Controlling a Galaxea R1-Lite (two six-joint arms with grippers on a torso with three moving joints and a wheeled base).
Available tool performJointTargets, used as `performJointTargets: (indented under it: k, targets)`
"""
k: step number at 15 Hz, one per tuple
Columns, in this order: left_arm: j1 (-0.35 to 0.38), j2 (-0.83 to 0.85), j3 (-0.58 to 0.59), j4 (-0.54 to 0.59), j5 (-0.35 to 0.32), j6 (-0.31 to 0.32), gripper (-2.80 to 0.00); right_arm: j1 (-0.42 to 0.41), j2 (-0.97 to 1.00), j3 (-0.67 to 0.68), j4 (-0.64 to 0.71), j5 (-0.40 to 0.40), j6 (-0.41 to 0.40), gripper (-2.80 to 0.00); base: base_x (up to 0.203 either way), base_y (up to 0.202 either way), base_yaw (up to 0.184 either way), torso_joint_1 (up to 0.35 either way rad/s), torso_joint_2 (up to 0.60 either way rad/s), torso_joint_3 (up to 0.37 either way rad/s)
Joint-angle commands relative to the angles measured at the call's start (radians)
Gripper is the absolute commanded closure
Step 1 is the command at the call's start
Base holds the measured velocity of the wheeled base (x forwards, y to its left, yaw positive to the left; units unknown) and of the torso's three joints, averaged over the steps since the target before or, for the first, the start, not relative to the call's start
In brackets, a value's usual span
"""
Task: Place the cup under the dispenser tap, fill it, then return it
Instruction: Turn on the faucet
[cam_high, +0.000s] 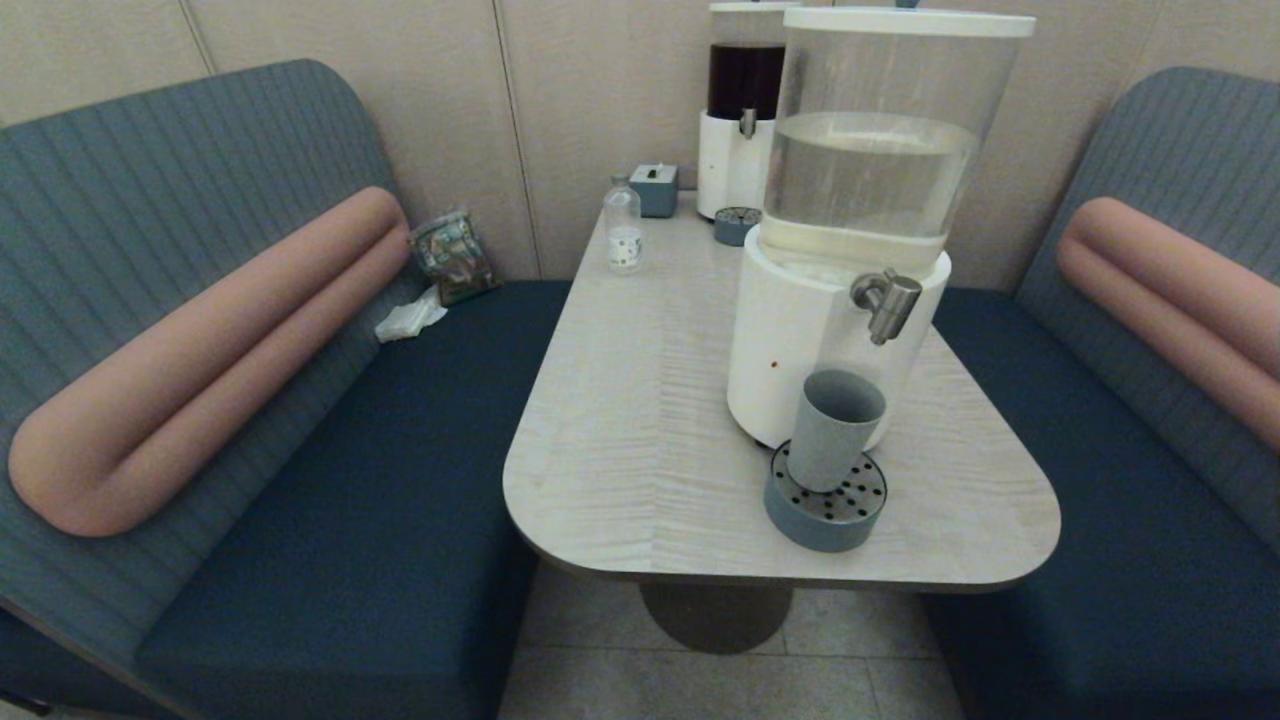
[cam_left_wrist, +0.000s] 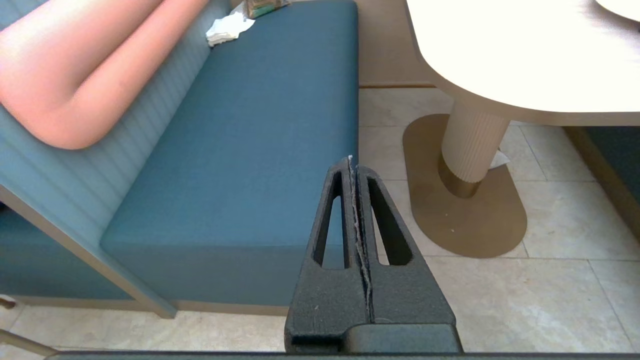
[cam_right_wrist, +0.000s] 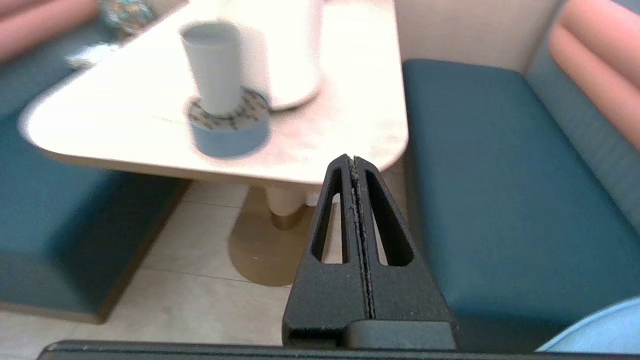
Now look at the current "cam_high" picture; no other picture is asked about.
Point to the white clear water dispenser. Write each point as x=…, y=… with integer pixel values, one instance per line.
x=800, y=340

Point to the grey plastic cup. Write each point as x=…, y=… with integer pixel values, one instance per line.
x=833, y=440

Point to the clear plastic bottle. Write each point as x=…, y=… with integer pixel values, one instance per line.
x=623, y=238

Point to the small blue drip tray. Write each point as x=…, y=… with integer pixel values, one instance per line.
x=737, y=227

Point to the grey-blue tissue box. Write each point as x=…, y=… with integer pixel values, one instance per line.
x=655, y=191

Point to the green snack bag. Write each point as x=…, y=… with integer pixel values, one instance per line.
x=455, y=258

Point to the white dark drink dispenser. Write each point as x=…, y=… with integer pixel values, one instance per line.
x=730, y=160

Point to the white folded napkin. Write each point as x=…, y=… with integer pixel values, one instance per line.
x=408, y=320

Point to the large blue perforated drip tray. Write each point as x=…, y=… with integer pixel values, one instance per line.
x=825, y=525

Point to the blue upholstered bench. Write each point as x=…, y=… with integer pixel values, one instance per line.
x=400, y=450
x=1100, y=500

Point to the pink bolster cushion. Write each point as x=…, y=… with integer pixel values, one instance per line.
x=1180, y=295
x=200, y=365

